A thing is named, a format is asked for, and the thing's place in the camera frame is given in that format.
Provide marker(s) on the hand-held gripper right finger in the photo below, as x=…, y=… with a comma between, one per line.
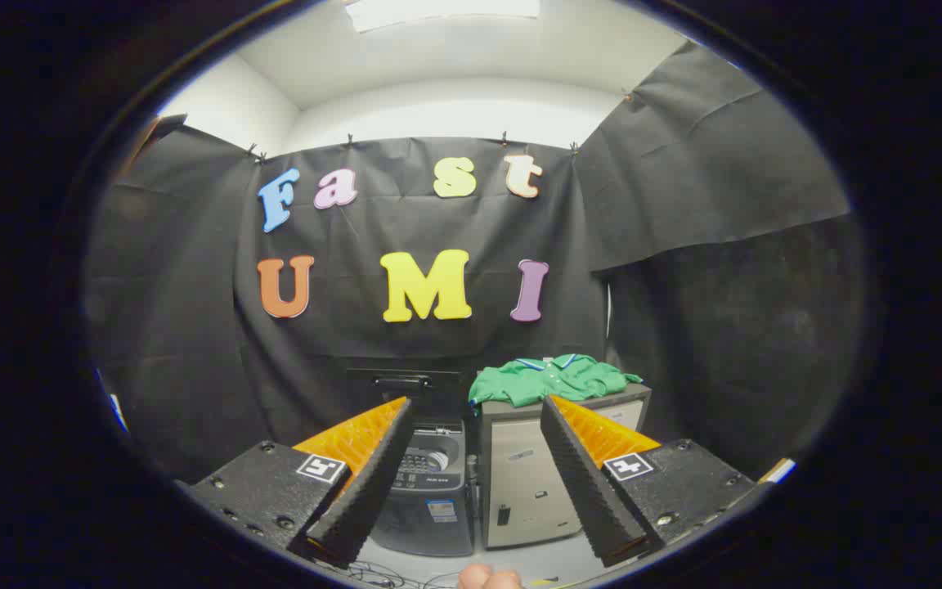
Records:
x=581, y=483

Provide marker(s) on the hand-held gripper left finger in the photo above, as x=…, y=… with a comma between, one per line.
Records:
x=373, y=483

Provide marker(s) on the dark grey washing machine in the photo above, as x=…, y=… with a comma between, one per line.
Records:
x=438, y=528

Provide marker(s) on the green polo shirt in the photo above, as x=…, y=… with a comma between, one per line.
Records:
x=536, y=380

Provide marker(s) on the grey cabinet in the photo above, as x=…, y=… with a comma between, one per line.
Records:
x=520, y=491

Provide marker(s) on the white and blue object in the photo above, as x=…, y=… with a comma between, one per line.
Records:
x=118, y=409

